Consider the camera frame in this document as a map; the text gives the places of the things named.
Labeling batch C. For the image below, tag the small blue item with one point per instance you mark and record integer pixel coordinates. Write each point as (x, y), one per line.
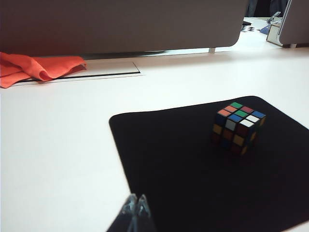
(265, 29)

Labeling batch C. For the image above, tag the clear-tipped left gripper left finger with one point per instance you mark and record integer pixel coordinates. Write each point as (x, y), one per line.
(125, 217)

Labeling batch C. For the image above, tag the orange cloth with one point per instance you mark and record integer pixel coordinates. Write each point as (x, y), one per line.
(36, 68)

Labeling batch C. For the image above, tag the brown divider foot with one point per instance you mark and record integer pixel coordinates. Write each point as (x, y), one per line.
(292, 45)

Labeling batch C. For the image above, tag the small wooden box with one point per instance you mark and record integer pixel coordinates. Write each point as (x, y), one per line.
(274, 35)

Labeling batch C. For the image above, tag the multicoloured puzzle cube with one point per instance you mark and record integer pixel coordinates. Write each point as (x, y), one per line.
(237, 128)

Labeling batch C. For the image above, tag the clear-tipped left gripper right finger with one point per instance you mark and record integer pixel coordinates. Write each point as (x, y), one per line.
(143, 217)

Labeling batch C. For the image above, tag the grey desk divider white-edged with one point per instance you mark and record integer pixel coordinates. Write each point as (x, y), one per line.
(297, 24)

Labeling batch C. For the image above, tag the black white checkerboard sheet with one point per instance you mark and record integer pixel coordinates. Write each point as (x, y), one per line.
(248, 28)

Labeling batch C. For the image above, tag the black fabric mouse pad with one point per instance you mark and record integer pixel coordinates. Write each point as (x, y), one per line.
(193, 181)

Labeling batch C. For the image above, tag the white divider foot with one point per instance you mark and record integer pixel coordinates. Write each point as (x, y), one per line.
(212, 50)

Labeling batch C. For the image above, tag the large grey desk divider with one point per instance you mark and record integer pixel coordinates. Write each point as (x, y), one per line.
(120, 24)

